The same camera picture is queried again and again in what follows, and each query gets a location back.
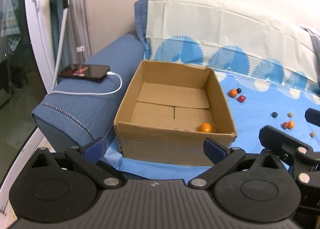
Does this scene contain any orange round fruit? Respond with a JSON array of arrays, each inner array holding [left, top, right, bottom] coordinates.
[[287, 121, 295, 129]]

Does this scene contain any red cherry tomato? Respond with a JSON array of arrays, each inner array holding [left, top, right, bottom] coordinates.
[[282, 122, 289, 129]]

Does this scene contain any orange fruit with stem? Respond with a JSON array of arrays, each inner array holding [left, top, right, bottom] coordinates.
[[199, 123, 213, 133]]

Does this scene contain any red strawberry-like fruit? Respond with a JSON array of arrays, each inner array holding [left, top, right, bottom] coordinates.
[[237, 95, 246, 103]]

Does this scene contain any blue sofa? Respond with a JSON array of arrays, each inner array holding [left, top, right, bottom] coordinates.
[[31, 0, 151, 170]]

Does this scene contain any blue fan-pattern sheet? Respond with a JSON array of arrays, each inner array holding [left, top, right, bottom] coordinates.
[[105, 0, 320, 182]]

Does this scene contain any brown cardboard box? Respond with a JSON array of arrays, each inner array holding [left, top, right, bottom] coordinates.
[[114, 60, 237, 166]]

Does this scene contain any grey floral blanket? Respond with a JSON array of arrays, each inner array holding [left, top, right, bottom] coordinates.
[[302, 27, 320, 84]]

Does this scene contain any black smartphone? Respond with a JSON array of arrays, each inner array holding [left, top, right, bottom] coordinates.
[[59, 64, 111, 82]]

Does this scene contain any grey curtain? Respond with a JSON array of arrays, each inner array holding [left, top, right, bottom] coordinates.
[[67, 0, 93, 63]]

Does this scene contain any white charging cable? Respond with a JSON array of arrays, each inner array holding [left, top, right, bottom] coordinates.
[[46, 70, 123, 99]]

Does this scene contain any white door frame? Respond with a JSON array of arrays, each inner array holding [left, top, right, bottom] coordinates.
[[25, 0, 55, 92]]

